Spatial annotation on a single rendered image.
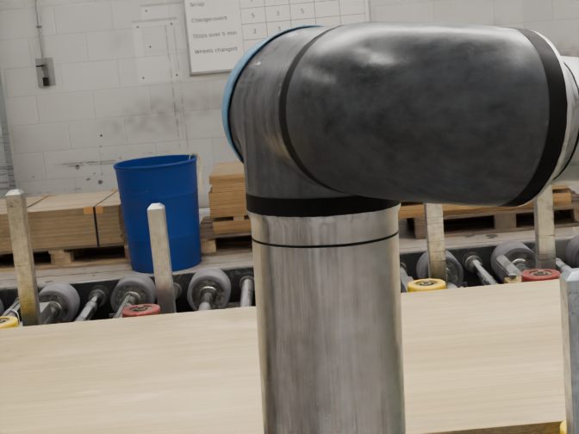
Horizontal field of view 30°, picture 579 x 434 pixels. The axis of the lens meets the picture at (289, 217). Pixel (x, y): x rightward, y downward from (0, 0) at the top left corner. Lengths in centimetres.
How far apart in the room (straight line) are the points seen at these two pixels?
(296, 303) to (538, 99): 23
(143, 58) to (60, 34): 67
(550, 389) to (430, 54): 104
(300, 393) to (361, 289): 9
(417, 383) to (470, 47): 107
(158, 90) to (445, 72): 794
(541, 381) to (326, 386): 92
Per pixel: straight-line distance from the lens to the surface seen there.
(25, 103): 881
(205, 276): 277
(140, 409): 170
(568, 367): 133
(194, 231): 701
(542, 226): 241
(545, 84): 67
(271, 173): 76
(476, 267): 280
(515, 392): 164
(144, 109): 860
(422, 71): 66
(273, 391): 81
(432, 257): 238
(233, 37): 847
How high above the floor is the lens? 145
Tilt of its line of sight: 10 degrees down
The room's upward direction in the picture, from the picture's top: 5 degrees counter-clockwise
